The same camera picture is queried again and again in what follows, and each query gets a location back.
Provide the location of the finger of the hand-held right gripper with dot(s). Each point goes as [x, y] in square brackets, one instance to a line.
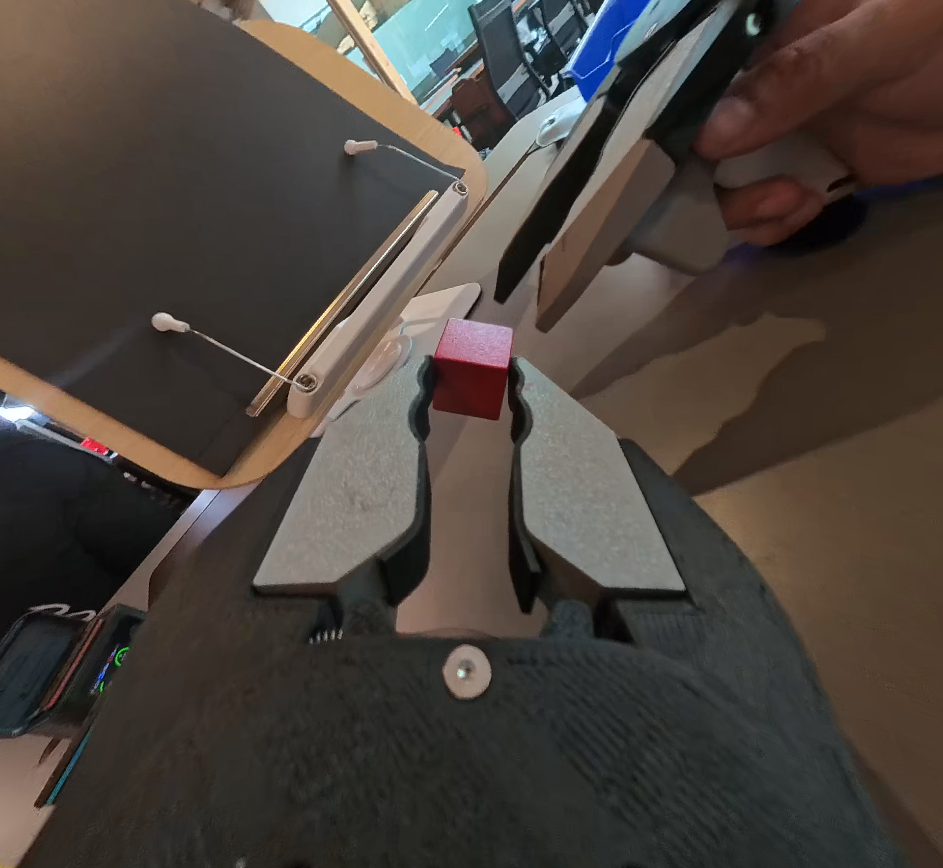
[549, 216]
[597, 235]

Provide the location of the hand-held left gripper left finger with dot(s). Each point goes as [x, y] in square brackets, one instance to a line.
[346, 500]

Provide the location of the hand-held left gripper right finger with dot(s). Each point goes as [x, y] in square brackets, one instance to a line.
[589, 507]

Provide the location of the red cube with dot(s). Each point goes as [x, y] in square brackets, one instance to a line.
[471, 367]

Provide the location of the person's right hand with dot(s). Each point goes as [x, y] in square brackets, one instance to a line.
[869, 73]

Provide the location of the small white device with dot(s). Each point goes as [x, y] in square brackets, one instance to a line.
[560, 128]

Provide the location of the black office chair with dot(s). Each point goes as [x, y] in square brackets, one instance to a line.
[560, 6]
[505, 50]

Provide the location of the blue plastic bin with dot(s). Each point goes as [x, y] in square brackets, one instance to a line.
[597, 36]

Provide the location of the dark bag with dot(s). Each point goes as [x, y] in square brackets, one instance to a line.
[74, 529]

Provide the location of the dark power bank with display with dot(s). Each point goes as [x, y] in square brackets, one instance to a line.
[44, 669]

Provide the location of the book stand with black board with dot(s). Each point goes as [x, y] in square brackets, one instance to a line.
[184, 183]

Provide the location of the small black box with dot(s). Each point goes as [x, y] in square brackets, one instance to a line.
[66, 765]

